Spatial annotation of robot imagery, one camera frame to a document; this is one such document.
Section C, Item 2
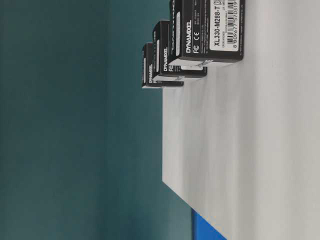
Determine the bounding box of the far black Dynamixel box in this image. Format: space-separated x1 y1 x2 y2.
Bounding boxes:
141 42 184 89

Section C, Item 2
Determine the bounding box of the black dynamixel box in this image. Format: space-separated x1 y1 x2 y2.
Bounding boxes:
141 42 184 89
151 20 207 87
169 0 245 67

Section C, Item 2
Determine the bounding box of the middle black Dynamixel box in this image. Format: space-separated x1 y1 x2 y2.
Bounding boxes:
151 20 207 87

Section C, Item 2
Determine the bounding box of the white base block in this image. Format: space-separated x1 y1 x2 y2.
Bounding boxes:
162 0 320 240

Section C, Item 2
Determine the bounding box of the near black Dynamixel box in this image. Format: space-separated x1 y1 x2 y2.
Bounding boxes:
169 0 245 67

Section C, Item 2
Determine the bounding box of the blue mat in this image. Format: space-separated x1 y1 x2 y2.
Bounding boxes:
191 209 226 240

